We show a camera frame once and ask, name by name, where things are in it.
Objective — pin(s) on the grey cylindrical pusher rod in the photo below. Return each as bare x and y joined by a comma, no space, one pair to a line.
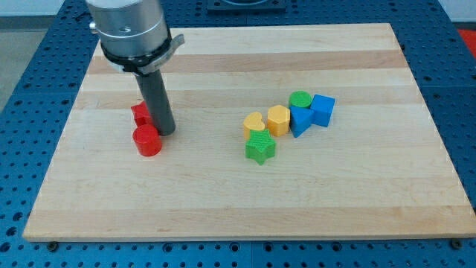
153,91

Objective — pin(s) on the red star block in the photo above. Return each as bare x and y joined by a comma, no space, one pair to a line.
141,114

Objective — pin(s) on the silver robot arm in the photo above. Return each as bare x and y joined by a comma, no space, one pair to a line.
135,38

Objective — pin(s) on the green star block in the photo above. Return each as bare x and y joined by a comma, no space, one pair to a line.
260,146

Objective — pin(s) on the red cylinder block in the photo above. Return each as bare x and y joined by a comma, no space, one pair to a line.
147,140

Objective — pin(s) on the yellow heart block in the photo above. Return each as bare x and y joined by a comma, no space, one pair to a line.
253,121

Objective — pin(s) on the yellow hexagon block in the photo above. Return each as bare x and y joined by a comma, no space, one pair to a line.
278,120

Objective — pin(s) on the wooden board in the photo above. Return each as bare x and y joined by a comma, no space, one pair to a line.
379,170

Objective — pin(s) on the green cylinder block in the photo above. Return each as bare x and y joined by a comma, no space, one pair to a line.
300,99

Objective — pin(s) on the blue triangle block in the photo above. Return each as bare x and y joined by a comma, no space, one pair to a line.
301,120

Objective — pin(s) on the blue cube block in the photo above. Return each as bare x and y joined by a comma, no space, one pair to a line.
322,107

